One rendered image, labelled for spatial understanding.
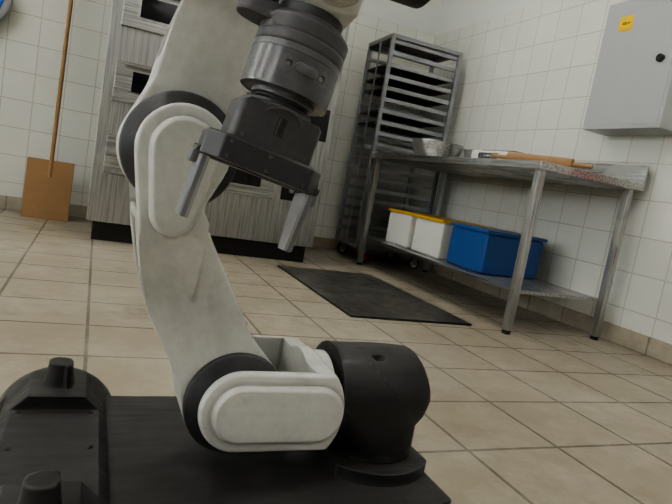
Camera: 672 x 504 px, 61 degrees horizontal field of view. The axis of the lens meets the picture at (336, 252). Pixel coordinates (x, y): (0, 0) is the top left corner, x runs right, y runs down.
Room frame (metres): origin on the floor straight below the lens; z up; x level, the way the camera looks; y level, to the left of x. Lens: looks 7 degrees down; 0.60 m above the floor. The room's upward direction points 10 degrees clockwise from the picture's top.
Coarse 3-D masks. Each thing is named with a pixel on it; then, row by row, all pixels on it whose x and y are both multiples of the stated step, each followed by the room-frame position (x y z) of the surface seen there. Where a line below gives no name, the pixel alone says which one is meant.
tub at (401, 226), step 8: (392, 208) 4.35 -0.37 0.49; (392, 216) 4.34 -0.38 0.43; (400, 216) 4.22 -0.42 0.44; (408, 216) 4.11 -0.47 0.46; (440, 216) 4.44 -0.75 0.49; (392, 224) 4.31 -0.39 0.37; (400, 224) 4.20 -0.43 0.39; (408, 224) 4.09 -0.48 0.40; (392, 232) 4.29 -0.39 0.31; (400, 232) 4.18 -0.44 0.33; (408, 232) 4.07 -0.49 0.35; (392, 240) 4.27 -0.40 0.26; (400, 240) 4.15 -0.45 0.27; (408, 240) 4.07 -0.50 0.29; (408, 248) 4.08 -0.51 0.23
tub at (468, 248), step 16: (464, 224) 3.53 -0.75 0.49; (464, 240) 3.46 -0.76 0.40; (480, 240) 3.33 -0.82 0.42; (496, 240) 3.30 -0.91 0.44; (512, 240) 3.36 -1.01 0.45; (544, 240) 3.45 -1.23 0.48; (448, 256) 3.58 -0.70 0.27; (464, 256) 3.44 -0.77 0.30; (480, 256) 3.31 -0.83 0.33; (496, 256) 3.32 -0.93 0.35; (512, 256) 3.37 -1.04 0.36; (528, 256) 3.42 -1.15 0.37; (480, 272) 3.29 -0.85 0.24; (496, 272) 3.33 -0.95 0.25; (512, 272) 3.38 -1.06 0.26; (528, 272) 3.43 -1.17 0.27
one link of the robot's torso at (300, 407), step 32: (288, 352) 0.89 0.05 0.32; (320, 352) 0.86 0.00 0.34; (224, 384) 0.71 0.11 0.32; (256, 384) 0.73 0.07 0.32; (288, 384) 0.75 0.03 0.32; (320, 384) 0.77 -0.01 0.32; (224, 416) 0.71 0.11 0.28; (256, 416) 0.72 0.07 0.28; (288, 416) 0.74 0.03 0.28; (320, 416) 0.76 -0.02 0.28; (224, 448) 0.72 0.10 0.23; (256, 448) 0.74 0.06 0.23; (288, 448) 0.75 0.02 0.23; (320, 448) 0.77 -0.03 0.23
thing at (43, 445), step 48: (48, 384) 0.86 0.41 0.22; (96, 384) 0.94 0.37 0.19; (384, 384) 0.84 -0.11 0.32; (0, 432) 0.74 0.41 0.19; (48, 432) 0.76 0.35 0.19; (96, 432) 0.78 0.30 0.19; (144, 432) 0.85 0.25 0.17; (384, 432) 0.83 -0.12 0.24; (0, 480) 0.63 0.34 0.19; (48, 480) 0.55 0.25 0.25; (96, 480) 0.66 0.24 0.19; (144, 480) 0.72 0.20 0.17; (192, 480) 0.74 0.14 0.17; (240, 480) 0.76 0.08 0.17; (288, 480) 0.78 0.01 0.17; (336, 480) 0.80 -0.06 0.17; (384, 480) 0.81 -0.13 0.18; (432, 480) 0.85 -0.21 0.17
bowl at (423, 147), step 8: (416, 144) 4.22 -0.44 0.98; (424, 144) 4.16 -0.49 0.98; (432, 144) 4.13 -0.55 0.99; (440, 144) 4.12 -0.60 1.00; (448, 144) 4.12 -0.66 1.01; (456, 144) 4.14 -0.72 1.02; (416, 152) 4.27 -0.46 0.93; (424, 152) 4.19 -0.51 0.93; (432, 152) 4.15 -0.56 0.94; (440, 152) 4.14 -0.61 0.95; (448, 152) 4.15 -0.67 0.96; (456, 152) 4.18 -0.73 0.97
